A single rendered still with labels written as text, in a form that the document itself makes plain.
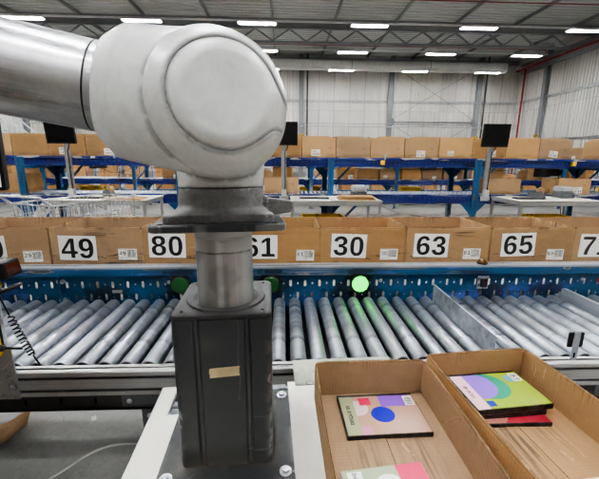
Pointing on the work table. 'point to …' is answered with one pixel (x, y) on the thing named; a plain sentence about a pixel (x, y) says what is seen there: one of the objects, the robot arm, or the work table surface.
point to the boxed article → (388, 472)
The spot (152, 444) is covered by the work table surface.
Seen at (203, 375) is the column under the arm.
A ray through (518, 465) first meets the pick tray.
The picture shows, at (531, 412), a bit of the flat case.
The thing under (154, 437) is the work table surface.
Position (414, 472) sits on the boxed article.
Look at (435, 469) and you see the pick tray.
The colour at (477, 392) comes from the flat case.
